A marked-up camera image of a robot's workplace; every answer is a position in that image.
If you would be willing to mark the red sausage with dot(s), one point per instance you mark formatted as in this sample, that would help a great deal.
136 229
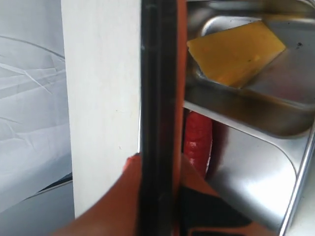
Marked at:
198 141

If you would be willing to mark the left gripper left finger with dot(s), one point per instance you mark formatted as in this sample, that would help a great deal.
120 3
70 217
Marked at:
115 214

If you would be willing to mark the stainless steel lunch box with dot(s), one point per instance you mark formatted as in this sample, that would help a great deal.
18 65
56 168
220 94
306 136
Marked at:
264 133

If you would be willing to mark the dark transparent box lid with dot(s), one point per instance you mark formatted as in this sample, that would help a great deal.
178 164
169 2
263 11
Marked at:
163 74

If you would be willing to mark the yellow cheese wedge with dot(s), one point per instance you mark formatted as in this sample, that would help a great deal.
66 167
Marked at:
233 56

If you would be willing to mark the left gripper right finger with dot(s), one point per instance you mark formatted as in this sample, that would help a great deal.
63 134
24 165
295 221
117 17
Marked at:
202 212

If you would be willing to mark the grey wrinkled backdrop curtain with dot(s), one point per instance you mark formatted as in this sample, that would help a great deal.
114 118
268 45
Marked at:
34 122

